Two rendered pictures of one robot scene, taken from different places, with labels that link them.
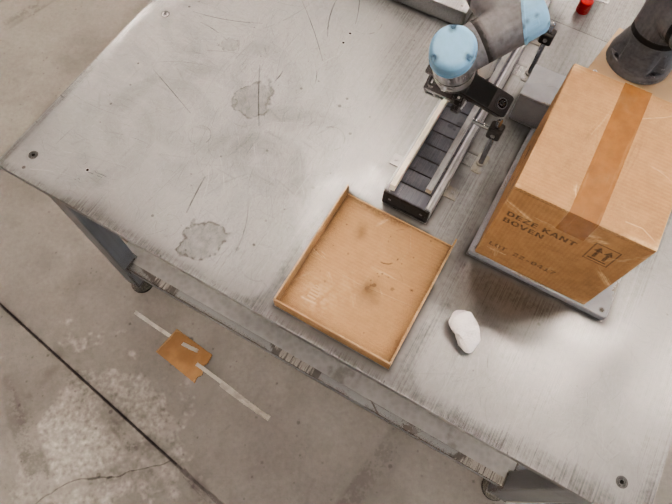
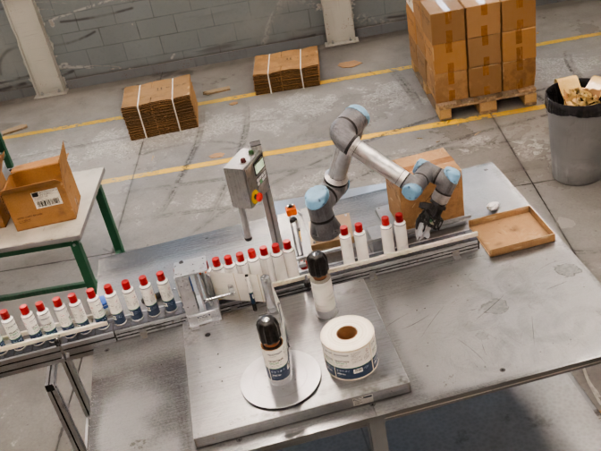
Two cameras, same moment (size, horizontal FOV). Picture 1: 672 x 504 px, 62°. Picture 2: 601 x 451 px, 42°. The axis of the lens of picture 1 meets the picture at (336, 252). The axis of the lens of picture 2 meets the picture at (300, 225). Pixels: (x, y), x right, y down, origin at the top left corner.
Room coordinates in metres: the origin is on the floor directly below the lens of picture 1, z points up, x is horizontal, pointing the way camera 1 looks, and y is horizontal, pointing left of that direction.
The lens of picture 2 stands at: (2.73, 1.88, 2.92)
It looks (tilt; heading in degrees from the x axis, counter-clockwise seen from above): 32 degrees down; 238
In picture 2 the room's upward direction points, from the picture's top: 11 degrees counter-clockwise
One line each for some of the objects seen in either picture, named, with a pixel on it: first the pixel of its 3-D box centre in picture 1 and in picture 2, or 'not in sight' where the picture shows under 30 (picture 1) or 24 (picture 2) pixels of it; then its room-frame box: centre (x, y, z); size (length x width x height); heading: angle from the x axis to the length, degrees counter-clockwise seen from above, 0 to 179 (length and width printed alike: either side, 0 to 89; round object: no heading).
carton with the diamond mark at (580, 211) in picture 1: (579, 189); (424, 191); (0.56, -0.46, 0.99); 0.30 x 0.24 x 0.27; 154
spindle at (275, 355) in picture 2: not in sight; (273, 349); (1.73, -0.06, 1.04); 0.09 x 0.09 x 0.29
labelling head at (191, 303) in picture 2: not in sight; (197, 290); (1.73, -0.63, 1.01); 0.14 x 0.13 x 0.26; 153
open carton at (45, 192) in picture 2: not in sight; (39, 184); (1.80, -2.30, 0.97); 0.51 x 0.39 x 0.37; 60
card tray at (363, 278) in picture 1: (366, 272); (511, 230); (0.42, -0.07, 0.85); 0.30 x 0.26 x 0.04; 153
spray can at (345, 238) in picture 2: not in sight; (346, 246); (1.09, -0.41, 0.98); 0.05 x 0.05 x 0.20
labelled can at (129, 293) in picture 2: not in sight; (131, 300); (1.94, -0.84, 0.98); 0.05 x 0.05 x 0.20
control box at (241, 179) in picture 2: not in sight; (247, 178); (1.36, -0.64, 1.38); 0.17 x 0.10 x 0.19; 28
